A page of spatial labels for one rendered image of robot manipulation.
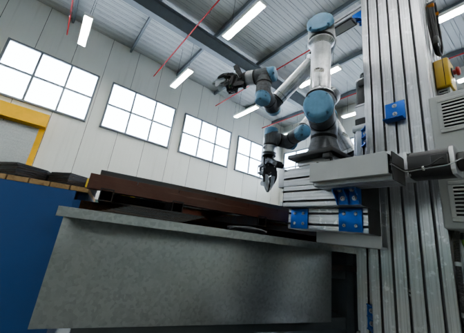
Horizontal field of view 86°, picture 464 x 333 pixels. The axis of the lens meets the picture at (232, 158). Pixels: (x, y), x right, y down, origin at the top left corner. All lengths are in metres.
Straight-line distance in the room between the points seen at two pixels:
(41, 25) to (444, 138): 10.93
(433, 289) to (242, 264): 0.69
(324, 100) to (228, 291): 0.90
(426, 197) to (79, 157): 9.25
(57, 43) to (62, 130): 2.96
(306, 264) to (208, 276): 0.55
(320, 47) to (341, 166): 0.58
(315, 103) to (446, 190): 0.52
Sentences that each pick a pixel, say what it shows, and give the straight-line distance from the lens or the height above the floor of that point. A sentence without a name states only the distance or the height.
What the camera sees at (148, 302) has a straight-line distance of 1.13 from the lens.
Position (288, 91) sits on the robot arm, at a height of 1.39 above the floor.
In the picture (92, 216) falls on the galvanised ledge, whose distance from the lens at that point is 0.92.
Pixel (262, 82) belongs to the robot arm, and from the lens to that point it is 1.25.
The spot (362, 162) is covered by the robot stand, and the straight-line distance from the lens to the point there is 0.87.
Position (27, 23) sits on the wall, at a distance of 11.10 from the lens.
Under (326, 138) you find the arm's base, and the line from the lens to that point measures 1.16.
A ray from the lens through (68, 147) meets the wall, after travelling 9.61.
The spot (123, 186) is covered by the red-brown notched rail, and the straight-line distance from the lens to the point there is 1.13.
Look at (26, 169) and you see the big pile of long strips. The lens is 1.48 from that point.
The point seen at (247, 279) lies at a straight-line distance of 1.26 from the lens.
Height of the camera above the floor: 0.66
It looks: 17 degrees up
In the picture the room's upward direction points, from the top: 7 degrees clockwise
